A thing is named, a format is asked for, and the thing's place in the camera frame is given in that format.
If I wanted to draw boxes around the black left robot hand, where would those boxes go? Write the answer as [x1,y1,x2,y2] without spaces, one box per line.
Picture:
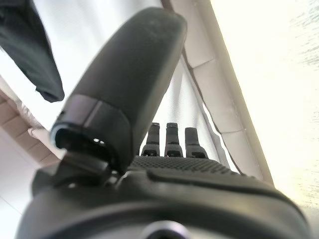
[13,6,311,239]

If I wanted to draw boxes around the brown padded headboard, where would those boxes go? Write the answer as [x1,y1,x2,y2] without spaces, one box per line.
[0,94,62,165]

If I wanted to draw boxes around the black garment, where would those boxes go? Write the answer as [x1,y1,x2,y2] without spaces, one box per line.
[0,0,65,103]

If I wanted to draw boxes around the bed with beige cover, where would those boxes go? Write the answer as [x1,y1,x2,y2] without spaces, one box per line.
[0,0,275,188]

